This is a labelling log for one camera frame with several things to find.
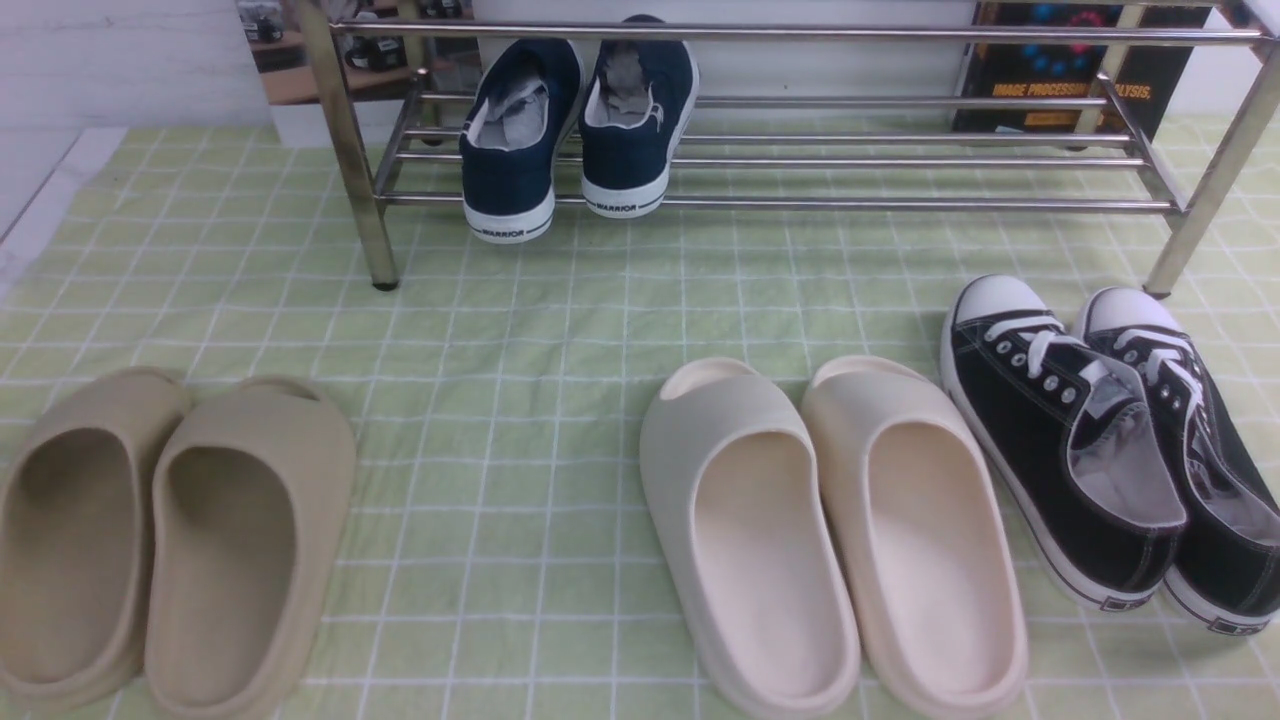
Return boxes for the green checked floor cloth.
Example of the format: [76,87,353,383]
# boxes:
[0,110,1280,720]

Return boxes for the tan slipper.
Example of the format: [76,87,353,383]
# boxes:
[143,375,357,719]
[1,366,192,714]

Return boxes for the tan slipper far left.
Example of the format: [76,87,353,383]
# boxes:
[1,366,192,714]

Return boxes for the black lace sneaker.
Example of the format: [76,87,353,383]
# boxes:
[1075,287,1279,635]
[940,274,1189,612]

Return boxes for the navy canvas shoe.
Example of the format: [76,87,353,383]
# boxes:
[458,38,585,245]
[579,38,700,219]

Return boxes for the leaning picture board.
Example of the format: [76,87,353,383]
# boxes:
[236,1,483,106]

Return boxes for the black lace sneaker right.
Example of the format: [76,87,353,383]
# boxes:
[1075,287,1279,635]

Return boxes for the metal shoe rack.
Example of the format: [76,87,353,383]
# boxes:
[294,1,1277,299]

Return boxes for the cream slipper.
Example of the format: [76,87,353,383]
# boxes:
[639,357,860,719]
[801,355,1029,719]

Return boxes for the cream slipper right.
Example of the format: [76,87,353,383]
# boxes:
[801,355,1029,719]

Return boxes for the dark image processing book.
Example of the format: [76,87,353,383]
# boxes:
[951,3,1192,138]

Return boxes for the black lace sneaker left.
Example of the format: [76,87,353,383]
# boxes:
[940,274,1189,612]

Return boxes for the cream slipper left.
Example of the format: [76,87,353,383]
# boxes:
[639,357,860,719]

